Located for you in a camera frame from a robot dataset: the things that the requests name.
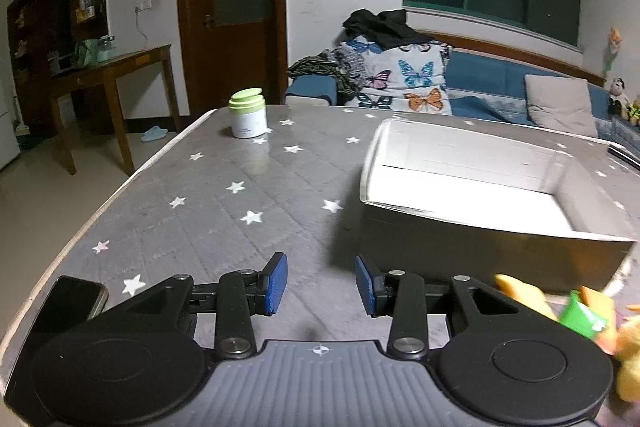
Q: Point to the wooden side table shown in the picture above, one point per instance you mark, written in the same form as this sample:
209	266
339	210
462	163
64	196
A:
125	59

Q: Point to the pale green bags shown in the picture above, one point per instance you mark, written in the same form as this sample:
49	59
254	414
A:
95	49

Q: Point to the light blue slipper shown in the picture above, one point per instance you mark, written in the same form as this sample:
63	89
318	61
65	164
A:
152	134

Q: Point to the white jar with green lid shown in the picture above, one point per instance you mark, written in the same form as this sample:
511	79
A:
248	119

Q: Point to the beige pillow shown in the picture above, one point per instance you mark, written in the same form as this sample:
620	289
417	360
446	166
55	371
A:
560	104

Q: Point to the panda plush toy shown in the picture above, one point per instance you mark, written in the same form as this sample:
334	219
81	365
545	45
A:
619	94

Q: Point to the hanging wall toy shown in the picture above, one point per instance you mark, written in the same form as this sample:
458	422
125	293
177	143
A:
614	47

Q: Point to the grey cardboard box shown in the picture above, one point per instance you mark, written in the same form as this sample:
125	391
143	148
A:
450	247

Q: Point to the butterfly print pillow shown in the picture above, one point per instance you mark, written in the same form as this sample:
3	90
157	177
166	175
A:
400	79

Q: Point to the orange packet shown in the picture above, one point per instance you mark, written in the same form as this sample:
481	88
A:
602	304

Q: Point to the white fridge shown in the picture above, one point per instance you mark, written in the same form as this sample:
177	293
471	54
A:
7	132

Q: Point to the brown wooden door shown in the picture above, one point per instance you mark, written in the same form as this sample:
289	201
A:
235	57

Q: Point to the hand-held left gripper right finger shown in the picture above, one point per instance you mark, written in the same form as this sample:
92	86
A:
363	285

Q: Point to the black clothes pile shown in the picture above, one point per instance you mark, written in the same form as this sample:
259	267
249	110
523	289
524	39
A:
385	29

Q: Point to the green packet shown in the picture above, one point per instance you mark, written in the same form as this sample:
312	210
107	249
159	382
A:
580	317

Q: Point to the dark striped cloth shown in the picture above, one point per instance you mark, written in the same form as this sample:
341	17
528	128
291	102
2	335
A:
315	67

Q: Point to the white wall socket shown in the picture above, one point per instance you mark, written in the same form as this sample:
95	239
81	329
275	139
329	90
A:
143	5

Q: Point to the green plush toy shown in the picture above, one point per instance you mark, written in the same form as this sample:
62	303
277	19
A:
633	112

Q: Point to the black smartphone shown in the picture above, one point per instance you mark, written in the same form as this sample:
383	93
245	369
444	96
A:
65	302

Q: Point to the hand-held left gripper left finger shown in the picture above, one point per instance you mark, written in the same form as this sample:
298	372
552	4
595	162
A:
277	283

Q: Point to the dark wooden shelf unit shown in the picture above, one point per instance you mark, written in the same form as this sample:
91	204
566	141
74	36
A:
50	17

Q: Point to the yellow fluffy plush toy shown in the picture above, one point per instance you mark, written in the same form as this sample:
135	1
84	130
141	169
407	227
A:
631	357

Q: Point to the black flat device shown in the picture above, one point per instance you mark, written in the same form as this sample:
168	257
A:
625	156

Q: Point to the blue sofa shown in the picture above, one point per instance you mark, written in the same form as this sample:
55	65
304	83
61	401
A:
480	72

